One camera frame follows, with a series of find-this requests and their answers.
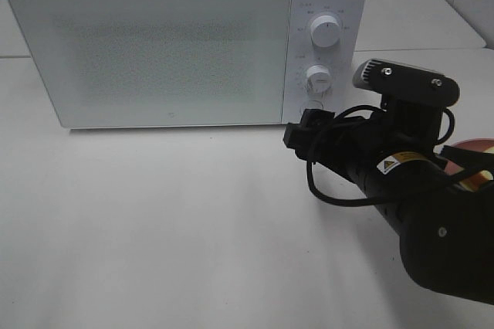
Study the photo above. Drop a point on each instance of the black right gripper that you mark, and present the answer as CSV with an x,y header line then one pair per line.
x,y
395,138

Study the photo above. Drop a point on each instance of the round door release button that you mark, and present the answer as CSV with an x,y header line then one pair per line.
x,y
311,104

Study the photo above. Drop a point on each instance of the pink plate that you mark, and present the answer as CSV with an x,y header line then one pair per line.
x,y
455,164

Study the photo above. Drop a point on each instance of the toy sandwich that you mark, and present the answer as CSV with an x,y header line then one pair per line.
x,y
484,177

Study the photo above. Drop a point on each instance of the white microwave door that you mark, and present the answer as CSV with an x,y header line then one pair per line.
x,y
145,63

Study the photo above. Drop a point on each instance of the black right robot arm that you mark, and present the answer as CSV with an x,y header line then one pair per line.
x,y
445,232

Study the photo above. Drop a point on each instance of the lower white microwave knob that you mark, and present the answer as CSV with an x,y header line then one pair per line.
x,y
318,79

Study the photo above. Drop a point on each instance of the white microwave knob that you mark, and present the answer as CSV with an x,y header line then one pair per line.
x,y
325,30
318,79

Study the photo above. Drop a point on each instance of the upper white microwave knob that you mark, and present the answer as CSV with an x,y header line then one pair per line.
x,y
325,30

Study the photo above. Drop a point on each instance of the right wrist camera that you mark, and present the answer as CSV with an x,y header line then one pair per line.
x,y
407,83

